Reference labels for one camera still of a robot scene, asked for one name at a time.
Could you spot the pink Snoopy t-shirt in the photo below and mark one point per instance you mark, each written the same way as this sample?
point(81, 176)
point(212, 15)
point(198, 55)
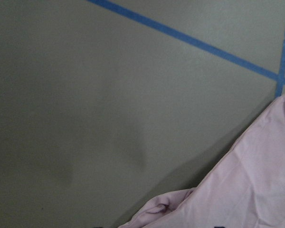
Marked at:
point(245, 189)

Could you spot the long blue tape strip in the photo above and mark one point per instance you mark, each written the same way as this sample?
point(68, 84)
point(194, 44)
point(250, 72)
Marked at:
point(184, 38)

